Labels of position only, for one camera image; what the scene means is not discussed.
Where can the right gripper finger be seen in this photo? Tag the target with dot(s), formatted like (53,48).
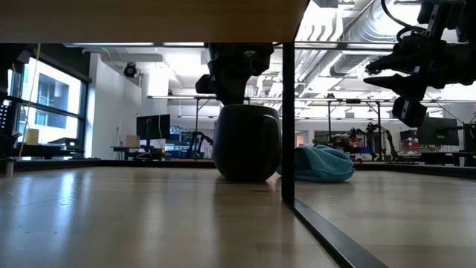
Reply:
(398,63)
(401,85)

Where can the black mug green inside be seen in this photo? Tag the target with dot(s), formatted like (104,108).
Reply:
(241,149)

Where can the black background robot arm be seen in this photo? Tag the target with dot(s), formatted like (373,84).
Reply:
(199,143)
(388,141)

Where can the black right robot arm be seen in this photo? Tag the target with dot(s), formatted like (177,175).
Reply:
(469,59)

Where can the light wooden shelf board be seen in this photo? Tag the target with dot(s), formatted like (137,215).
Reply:
(148,18)

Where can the black computer monitor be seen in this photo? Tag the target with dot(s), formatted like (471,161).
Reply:
(437,131)
(152,126)
(470,137)

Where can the red white storage bins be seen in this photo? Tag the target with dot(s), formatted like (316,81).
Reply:
(409,143)

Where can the dark background desk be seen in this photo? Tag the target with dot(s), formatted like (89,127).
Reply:
(37,150)
(446,154)

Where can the small cardboard box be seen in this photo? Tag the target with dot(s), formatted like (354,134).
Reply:
(132,141)

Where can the teal cloth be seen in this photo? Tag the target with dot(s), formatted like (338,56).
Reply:
(323,165)

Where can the background office desk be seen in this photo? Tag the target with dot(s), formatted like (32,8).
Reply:
(122,149)

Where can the flat black desk device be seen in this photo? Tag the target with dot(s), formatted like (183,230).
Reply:
(65,143)

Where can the large black-framed window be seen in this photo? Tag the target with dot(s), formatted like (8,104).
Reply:
(52,93)

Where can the pale yellow box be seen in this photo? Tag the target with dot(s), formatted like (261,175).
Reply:
(32,137)

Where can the black perforated panel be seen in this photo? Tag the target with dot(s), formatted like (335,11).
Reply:
(3,119)

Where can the small white cylinder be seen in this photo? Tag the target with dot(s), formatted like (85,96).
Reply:
(9,169)

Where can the black metal rig frame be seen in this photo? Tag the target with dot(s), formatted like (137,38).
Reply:
(197,119)
(329,123)

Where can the silver ventilation duct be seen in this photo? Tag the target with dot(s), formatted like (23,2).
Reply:
(372,22)

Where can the black round ceiling camera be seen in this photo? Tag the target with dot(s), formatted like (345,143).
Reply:
(130,70)

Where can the black table edge rail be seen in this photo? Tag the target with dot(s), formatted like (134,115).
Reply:
(56,164)

